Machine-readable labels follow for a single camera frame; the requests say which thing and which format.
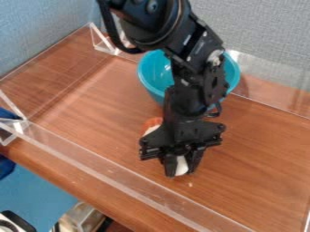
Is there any clear acrylic front barrier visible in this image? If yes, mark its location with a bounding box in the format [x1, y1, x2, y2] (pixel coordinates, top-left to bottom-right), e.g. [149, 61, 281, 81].
[0, 89, 260, 232]

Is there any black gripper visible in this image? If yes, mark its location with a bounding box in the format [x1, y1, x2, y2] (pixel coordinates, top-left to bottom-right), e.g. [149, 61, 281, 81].
[140, 119, 226, 178]

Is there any blue bowl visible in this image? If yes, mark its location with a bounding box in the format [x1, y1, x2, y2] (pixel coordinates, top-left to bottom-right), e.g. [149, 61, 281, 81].
[137, 50, 241, 106]

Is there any clear acrylic back barrier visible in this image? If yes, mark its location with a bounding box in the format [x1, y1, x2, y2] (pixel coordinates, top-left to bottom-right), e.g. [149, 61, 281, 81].
[124, 50, 310, 120]

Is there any white brown-capped toy mushroom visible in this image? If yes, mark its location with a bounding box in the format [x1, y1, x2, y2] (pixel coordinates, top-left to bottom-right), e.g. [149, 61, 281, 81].
[142, 117, 189, 176]

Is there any blue fabric object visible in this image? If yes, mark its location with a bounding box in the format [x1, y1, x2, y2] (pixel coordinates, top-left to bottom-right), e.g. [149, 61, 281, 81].
[0, 107, 21, 181]

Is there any black white object bottom-left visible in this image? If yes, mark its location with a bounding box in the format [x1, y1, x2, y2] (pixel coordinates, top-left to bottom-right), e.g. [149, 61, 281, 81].
[0, 210, 38, 232]

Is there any clear acrylic barrier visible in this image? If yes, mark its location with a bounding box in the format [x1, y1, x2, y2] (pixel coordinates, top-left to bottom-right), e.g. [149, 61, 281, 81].
[0, 89, 260, 232]
[124, 50, 310, 120]

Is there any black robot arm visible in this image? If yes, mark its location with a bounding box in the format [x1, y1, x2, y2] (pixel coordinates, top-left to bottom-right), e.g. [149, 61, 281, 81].
[97, 0, 230, 178]

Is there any metal frame under table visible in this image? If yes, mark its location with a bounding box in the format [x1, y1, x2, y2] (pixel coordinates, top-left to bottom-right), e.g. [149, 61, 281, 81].
[50, 201, 108, 232]

